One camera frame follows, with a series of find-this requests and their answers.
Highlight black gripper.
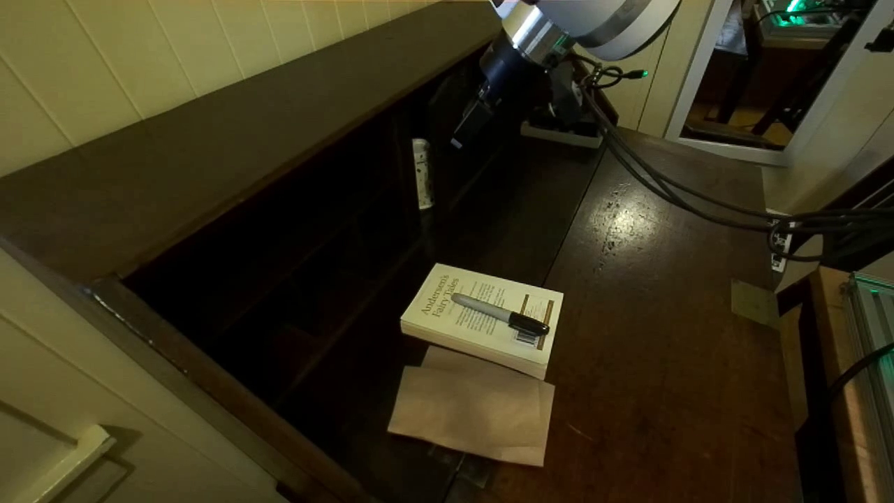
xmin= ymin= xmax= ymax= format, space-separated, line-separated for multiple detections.
xmin=446 ymin=36 xmax=599 ymax=152

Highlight speckled white paper cup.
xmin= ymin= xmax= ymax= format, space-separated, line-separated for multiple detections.
xmin=412 ymin=138 xmax=439 ymax=215

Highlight white room door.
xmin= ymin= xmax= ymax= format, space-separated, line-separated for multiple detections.
xmin=764 ymin=0 xmax=894 ymax=219

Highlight black and silver pen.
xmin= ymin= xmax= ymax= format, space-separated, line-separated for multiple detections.
xmin=451 ymin=292 xmax=553 ymax=342

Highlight light wooden stand table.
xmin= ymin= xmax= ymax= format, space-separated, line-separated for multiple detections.
xmin=681 ymin=23 xmax=847 ymax=152

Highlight dark wooden secretary desk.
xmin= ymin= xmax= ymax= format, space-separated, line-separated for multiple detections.
xmin=0 ymin=0 xmax=814 ymax=503

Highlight white perforated plate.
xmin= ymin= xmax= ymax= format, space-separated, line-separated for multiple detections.
xmin=765 ymin=220 xmax=796 ymax=275

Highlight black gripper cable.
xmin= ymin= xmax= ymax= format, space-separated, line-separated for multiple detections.
xmin=568 ymin=53 xmax=894 ymax=241

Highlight white cabinet with handle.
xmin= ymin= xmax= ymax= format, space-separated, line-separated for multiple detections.
xmin=0 ymin=248 xmax=282 ymax=503

